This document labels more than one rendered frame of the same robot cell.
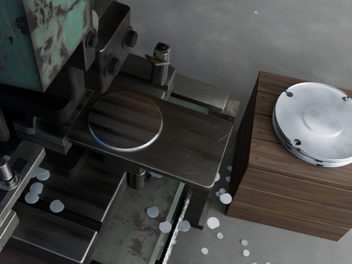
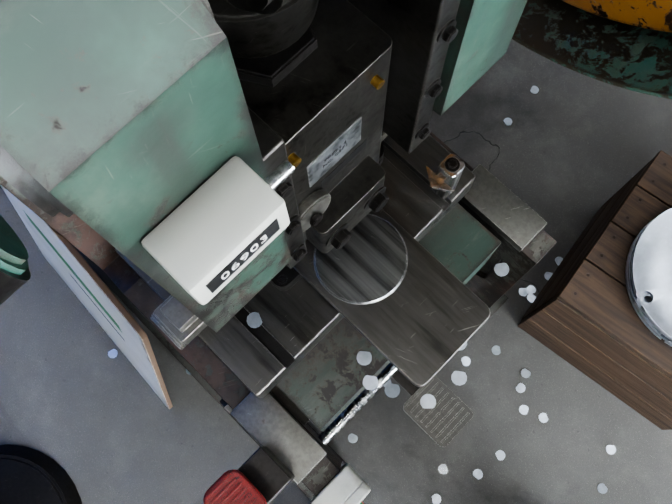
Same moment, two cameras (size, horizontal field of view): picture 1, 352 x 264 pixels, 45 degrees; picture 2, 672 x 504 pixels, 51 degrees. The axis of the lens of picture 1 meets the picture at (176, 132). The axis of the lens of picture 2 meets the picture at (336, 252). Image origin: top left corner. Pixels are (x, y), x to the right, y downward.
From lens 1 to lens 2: 0.40 m
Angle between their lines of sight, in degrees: 25
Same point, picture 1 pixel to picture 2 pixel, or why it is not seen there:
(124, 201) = (337, 331)
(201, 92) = (503, 212)
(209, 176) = (425, 372)
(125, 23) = (372, 191)
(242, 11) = not seen: outside the picture
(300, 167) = (634, 332)
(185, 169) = (401, 352)
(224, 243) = (498, 362)
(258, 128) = (603, 248)
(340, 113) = not seen: outside the picture
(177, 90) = (472, 197)
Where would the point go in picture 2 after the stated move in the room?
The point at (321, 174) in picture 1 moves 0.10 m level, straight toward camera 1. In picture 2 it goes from (659, 354) to (612, 377)
